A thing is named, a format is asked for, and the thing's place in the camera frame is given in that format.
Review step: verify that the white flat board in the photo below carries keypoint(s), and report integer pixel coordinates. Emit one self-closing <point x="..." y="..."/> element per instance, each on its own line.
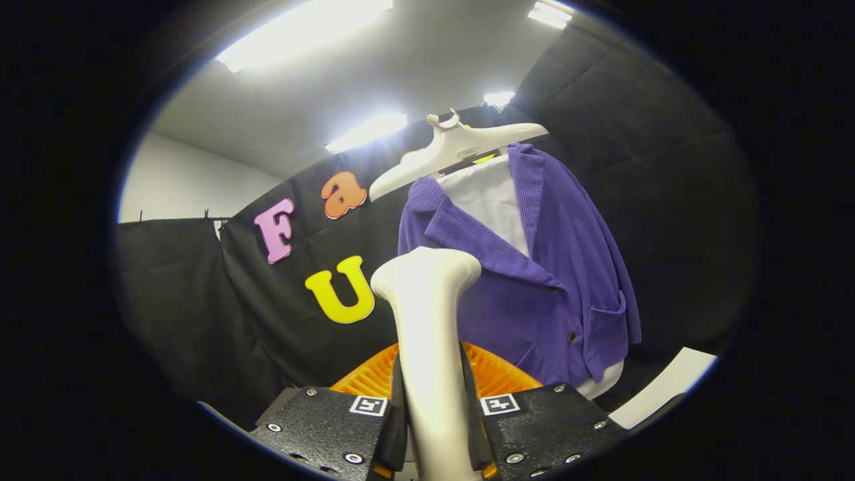
<point x="661" y="387"/>

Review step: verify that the white garment steamer head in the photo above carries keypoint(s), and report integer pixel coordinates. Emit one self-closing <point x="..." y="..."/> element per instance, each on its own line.
<point x="431" y="334"/>

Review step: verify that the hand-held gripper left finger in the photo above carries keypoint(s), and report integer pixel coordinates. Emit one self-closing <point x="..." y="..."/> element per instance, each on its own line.
<point x="399" y="427"/>

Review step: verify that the white garment form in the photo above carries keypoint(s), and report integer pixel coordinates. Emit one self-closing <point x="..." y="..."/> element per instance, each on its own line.
<point x="487" y="194"/>

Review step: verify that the white plastic clothes hanger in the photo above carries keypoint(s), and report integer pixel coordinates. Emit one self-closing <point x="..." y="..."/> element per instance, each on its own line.
<point x="454" y="147"/>

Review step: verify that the black backdrop cloth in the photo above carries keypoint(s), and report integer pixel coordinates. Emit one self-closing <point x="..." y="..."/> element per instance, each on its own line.
<point x="668" y="200"/>

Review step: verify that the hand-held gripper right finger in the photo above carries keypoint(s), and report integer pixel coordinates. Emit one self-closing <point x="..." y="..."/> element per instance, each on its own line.
<point x="475" y="434"/>

